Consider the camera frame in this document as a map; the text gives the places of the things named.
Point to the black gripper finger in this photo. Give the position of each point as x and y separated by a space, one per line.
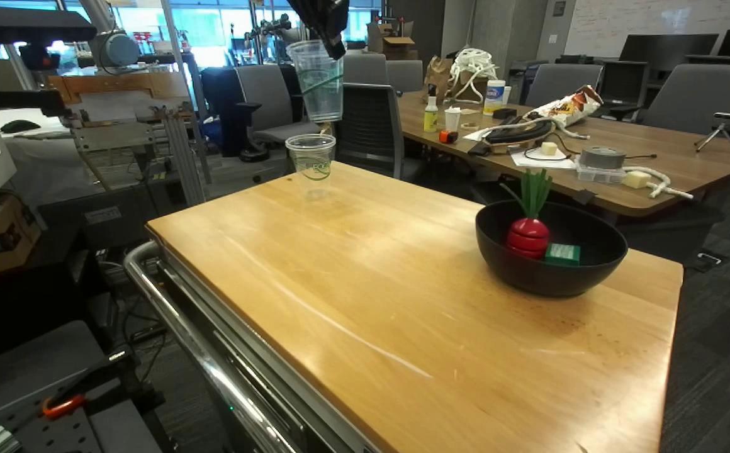
336 26
303 11

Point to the red radish toy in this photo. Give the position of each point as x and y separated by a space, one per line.
530 236

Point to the green wooden block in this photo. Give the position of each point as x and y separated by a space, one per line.
561 252

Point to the black bowl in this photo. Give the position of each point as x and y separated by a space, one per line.
550 277

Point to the grey office chair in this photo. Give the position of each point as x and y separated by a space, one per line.
402 74
701 92
561 78
267 102
365 67

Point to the dark office chair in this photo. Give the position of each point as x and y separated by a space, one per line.
368 116

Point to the brown wooden object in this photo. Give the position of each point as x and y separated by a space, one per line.
440 78

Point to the small orange object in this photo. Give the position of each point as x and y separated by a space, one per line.
445 135

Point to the white container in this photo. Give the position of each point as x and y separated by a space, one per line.
494 93

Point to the grey round lamp head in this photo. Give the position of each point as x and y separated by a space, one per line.
117 48

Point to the long black bar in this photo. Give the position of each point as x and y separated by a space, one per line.
487 147

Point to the white equipment stand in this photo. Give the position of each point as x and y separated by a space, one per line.
129 135

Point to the cream round object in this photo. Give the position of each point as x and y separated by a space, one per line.
546 150

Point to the white paper sheet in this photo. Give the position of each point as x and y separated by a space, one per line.
542 162

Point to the snack chip bag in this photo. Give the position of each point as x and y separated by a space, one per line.
570 103

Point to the black office chair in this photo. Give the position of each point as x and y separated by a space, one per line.
623 83

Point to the black horizontal bar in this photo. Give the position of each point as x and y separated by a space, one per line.
14 102

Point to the clear plastic box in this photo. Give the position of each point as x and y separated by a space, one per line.
600 175

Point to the wooden meeting desk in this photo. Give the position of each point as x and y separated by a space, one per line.
701 163

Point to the small tabletop tripod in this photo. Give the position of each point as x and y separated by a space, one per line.
717 128

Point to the perforated metal breadboard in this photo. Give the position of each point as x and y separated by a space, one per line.
63 432

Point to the black flat panel mount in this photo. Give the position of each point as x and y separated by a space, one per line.
14 24

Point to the grey duct tape roll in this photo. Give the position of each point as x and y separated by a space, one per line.
601 157

